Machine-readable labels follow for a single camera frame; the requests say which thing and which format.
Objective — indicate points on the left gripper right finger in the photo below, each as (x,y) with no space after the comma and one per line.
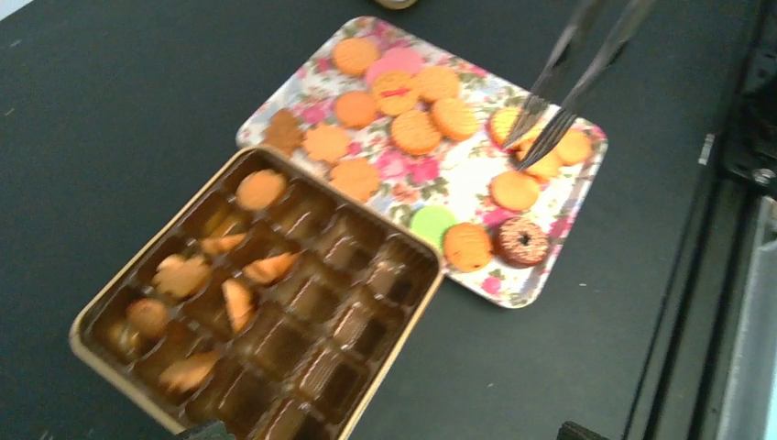
(570,430)

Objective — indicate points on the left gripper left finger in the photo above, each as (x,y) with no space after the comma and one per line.
(212,430)

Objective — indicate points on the gold cookie tin with tray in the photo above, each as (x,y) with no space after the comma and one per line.
(270,302)

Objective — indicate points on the green macaron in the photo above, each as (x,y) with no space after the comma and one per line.
(431,223)

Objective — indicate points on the chocolate donut cookie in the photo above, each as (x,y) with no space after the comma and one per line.
(520,242)

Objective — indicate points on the floral serving tray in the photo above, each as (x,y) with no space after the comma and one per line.
(434,138)

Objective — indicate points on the brown bear cookie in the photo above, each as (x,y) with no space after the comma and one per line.
(283,132)

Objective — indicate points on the pink round cookie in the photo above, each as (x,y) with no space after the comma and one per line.
(396,59)

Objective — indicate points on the silver tin lid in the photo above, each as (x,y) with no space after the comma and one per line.
(396,4)

